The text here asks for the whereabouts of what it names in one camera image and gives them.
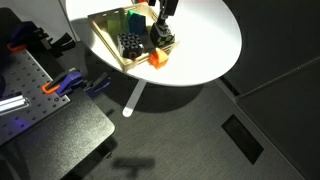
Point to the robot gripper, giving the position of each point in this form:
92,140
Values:
168,7

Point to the dark floor hatch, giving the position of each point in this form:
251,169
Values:
242,139

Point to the black perforated breadboard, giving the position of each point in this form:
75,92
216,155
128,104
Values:
23,86

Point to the purple clamp with orange tip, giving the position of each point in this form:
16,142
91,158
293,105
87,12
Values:
21,35
65,83

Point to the black white triangle-patterned cube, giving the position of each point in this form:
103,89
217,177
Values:
130,45

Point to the wooden tray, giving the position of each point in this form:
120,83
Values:
100,26

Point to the white table base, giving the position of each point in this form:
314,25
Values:
135,96

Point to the black purple spring clamp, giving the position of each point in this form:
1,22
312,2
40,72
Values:
98,85
63,42

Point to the black cart top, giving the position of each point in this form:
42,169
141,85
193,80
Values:
66,133

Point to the blue block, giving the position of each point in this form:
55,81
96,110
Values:
137,24

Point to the black white green checkered cube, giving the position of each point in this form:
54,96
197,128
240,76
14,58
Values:
162,36

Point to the yellow-green block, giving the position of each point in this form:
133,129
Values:
115,23

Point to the orange white green cube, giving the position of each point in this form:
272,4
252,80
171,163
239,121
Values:
138,1

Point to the orange block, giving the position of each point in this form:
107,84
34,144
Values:
158,60

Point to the aluminium extrusion bar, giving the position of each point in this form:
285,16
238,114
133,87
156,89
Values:
11,102

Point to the green block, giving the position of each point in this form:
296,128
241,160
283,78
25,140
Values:
130,15

